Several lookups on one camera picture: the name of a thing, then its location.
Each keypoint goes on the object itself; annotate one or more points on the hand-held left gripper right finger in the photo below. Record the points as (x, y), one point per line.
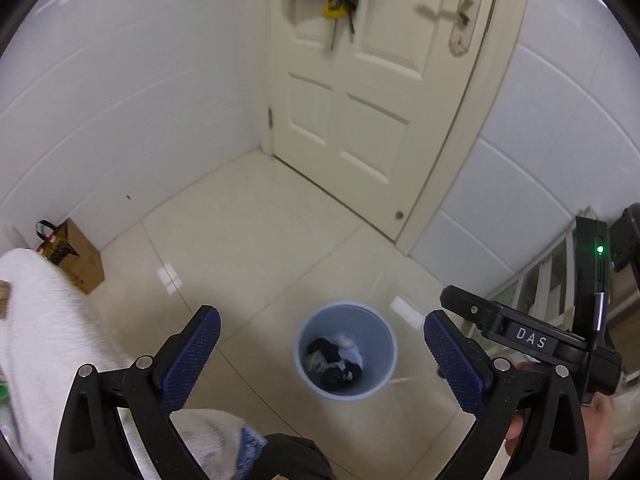
(457, 362)

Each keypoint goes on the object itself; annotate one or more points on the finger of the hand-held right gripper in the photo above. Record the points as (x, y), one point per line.
(465, 302)

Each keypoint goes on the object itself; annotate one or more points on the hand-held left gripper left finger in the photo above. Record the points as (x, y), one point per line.
(192, 357)

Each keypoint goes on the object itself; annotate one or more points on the blue plastic trash bin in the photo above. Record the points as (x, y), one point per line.
(372, 327)

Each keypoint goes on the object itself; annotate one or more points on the person's right hand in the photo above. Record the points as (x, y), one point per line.
(599, 435)

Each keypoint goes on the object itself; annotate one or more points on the white crumpled tissue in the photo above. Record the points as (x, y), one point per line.
(346, 341)

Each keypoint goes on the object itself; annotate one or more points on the black crumpled plastic bag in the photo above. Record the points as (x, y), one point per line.
(330, 370)

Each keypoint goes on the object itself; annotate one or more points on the white towel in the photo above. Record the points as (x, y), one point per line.
(55, 320)

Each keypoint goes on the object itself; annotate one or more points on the dark trouser leg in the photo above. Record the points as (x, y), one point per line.
(295, 460)

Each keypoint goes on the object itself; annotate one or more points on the brown paper bag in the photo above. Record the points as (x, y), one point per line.
(82, 260)

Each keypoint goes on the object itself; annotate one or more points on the cream panelled door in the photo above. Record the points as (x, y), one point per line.
(350, 125)

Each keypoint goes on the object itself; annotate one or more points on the metal door hinge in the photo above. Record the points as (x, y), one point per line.
(271, 118)

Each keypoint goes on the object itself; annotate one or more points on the cream door frame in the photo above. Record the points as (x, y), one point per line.
(475, 135)

